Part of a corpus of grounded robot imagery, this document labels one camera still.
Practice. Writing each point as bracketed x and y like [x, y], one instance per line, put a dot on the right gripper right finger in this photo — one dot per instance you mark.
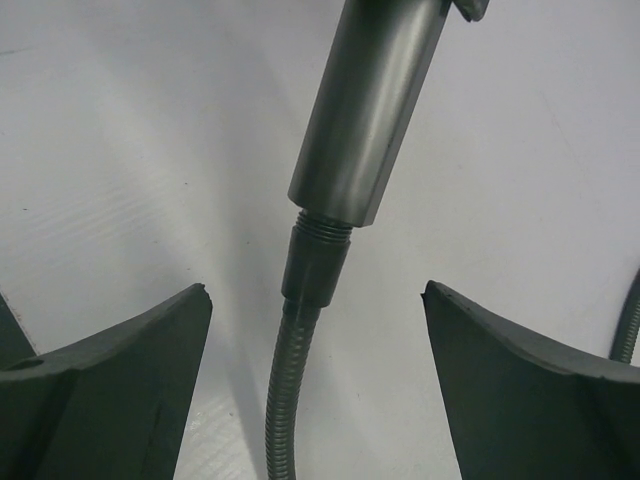
[521, 405]

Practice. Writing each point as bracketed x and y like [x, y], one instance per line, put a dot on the grey shower head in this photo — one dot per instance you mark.
[377, 65]

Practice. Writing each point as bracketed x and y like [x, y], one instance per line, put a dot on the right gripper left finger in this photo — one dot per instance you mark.
[111, 406]

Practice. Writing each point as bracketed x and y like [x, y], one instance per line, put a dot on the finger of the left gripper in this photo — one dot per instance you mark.
[472, 10]

